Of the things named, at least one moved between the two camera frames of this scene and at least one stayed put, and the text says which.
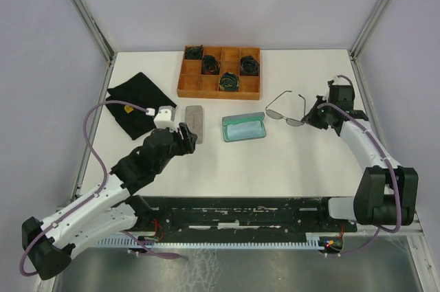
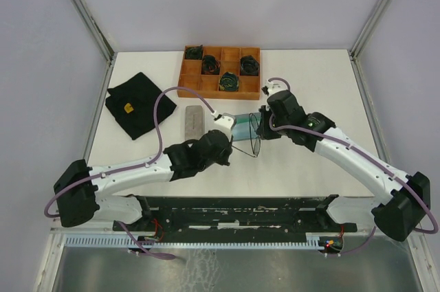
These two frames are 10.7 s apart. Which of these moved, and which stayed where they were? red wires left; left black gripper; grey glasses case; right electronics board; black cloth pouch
Moved: left black gripper
Stayed: right electronics board; grey glasses case; red wires left; black cloth pouch
